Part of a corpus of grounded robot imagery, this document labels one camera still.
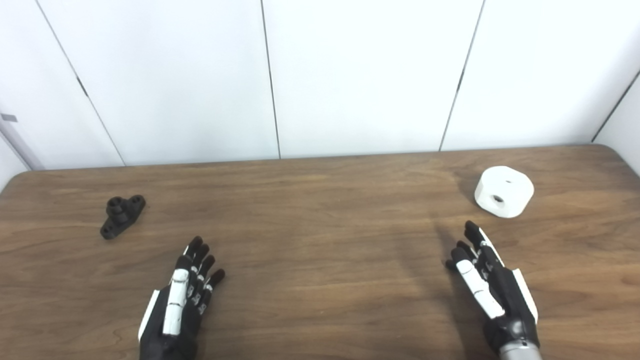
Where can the round white plastic piece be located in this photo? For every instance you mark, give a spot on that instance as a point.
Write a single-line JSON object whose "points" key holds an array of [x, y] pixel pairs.
{"points": [[505, 187]]}

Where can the black plastic holder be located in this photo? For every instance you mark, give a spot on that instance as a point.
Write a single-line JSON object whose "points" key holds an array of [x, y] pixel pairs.
{"points": [[120, 216]]}

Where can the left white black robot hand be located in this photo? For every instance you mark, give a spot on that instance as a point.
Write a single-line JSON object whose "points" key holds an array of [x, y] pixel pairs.
{"points": [[172, 305]]}

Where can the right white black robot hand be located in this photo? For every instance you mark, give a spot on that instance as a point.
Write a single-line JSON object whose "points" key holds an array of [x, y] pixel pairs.
{"points": [[505, 295]]}

